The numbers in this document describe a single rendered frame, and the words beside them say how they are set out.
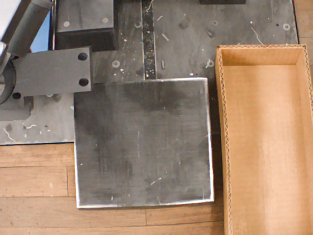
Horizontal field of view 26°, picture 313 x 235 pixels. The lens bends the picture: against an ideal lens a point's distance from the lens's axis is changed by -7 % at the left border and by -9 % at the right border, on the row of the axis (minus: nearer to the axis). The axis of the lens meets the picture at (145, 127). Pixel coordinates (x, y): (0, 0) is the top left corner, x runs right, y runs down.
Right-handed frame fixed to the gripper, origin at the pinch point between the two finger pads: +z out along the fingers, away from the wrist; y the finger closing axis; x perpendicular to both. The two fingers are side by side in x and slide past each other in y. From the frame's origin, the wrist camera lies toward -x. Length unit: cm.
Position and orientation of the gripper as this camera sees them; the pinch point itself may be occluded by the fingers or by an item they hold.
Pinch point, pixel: (14, 68)
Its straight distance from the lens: 82.9
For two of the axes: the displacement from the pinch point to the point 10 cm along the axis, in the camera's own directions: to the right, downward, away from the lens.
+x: -10.0, 0.6, 0.1
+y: -0.6, -9.9, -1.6
